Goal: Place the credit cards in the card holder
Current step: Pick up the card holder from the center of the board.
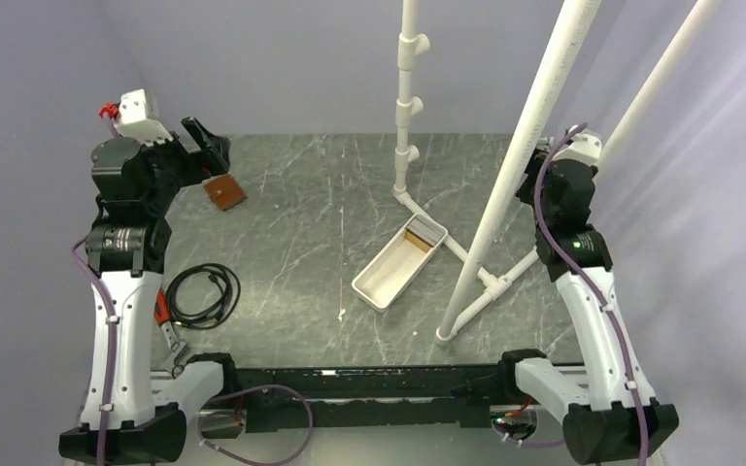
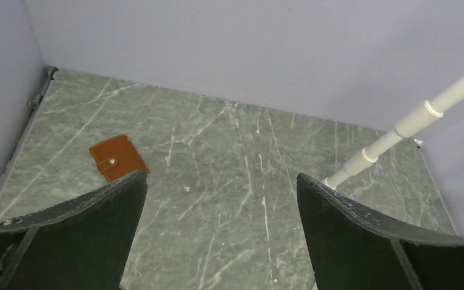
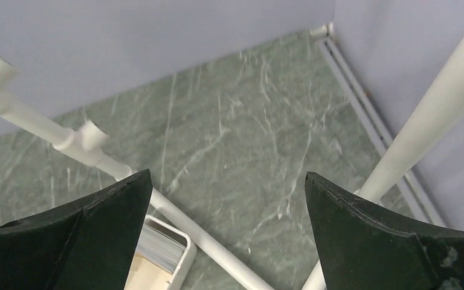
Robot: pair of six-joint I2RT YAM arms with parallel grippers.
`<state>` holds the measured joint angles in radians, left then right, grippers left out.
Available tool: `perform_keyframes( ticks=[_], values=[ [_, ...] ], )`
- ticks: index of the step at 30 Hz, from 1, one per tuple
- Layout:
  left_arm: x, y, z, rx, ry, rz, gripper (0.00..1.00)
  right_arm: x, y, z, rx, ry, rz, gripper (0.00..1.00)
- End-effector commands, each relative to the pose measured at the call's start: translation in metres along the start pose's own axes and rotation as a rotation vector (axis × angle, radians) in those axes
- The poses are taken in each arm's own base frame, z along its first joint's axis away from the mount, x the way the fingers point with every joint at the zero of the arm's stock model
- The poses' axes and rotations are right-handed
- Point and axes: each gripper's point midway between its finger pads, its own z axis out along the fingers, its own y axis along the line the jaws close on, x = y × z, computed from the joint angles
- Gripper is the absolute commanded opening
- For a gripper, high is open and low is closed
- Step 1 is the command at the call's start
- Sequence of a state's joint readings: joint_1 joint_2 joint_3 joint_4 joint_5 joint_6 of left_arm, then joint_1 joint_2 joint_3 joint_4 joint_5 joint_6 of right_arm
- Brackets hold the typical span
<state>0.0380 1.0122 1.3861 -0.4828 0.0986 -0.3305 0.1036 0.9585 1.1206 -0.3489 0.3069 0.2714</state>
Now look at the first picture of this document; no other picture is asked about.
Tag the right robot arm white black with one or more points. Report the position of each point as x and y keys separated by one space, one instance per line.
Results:
x=617 y=415

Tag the gold credit card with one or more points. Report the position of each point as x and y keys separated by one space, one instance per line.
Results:
x=417 y=241

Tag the white rectangular plastic tray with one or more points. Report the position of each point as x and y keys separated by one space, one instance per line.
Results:
x=393 y=268

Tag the brown leather card holder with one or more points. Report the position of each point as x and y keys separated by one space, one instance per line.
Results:
x=224 y=192

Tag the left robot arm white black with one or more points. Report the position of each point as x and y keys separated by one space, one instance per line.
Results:
x=123 y=422

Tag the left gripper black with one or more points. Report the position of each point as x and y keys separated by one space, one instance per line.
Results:
x=215 y=149

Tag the red handled pliers tool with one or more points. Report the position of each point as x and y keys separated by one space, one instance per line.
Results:
x=176 y=345

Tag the white PVC pipe frame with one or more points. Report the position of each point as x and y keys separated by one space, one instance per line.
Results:
x=476 y=287

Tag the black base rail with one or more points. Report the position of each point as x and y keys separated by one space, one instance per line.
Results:
x=272 y=399

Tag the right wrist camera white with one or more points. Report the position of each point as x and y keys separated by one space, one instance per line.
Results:
x=585 y=147

